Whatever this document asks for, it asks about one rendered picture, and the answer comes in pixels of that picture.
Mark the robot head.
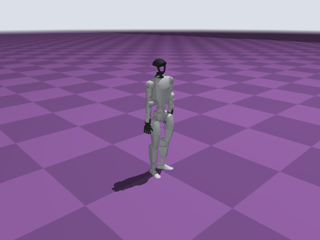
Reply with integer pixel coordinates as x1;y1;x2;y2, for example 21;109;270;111
152;58;167;79

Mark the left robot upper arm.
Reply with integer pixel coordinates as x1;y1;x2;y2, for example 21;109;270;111
168;76;175;99

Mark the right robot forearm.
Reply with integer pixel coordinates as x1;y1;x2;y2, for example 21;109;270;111
145;100;152;123

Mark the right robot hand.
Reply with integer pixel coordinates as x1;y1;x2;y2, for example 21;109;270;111
143;119;153;134

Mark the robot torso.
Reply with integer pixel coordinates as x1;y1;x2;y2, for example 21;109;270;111
151;74;170;122

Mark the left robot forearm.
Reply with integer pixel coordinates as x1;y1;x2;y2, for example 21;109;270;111
168;98;174;113

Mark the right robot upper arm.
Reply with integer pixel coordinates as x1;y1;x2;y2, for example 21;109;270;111
145;80;155;107

